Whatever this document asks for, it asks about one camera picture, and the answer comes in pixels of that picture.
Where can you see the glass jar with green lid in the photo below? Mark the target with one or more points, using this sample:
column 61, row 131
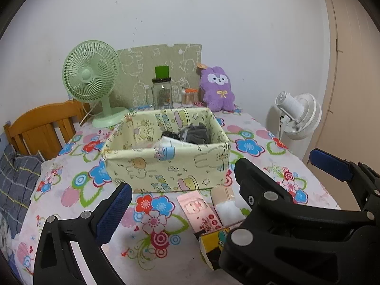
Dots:
column 162, row 95

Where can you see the green patterned board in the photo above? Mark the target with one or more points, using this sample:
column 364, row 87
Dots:
column 139, row 62

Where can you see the yellow black packet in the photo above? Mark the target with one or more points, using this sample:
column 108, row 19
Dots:
column 212, row 240

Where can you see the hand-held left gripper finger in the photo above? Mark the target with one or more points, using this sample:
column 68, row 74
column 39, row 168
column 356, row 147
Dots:
column 115, row 210

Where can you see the pink cartoon packet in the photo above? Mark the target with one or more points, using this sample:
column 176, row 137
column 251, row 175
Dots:
column 196, row 207

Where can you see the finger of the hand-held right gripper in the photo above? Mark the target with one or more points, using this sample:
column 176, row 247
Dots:
column 258, row 184
column 329, row 163

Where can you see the beige and white packet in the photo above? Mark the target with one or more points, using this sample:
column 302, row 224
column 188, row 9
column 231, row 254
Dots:
column 228, row 212

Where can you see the white standing fan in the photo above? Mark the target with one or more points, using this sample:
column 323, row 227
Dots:
column 299, row 115

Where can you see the green desk fan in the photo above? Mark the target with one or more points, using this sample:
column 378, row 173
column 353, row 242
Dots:
column 89, row 74

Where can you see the grey socks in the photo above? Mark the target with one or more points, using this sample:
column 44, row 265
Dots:
column 197, row 133

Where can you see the grey plaid pillow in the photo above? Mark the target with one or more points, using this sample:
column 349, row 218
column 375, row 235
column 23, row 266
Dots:
column 17, row 178

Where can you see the small jar with orange lid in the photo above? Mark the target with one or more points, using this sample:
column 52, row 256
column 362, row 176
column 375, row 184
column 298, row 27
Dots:
column 189, row 99

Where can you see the black sock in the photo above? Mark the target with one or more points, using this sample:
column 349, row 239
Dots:
column 170, row 134

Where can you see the beige door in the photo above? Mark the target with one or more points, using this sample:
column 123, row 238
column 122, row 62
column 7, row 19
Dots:
column 356, row 65

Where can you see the white cloth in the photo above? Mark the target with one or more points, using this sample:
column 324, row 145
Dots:
column 175, row 143

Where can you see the purple plush bunny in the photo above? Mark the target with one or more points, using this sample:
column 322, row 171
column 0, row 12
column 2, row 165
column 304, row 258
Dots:
column 218, row 95

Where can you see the floral tablecloth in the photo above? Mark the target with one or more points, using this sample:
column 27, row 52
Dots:
column 89, row 243

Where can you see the wooden bed headboard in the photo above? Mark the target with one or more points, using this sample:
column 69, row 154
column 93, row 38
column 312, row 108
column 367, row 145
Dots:
column 38, row 124

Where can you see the yellow cartoon fabric storage box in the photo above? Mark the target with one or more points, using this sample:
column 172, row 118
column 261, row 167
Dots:
column 139, row 169

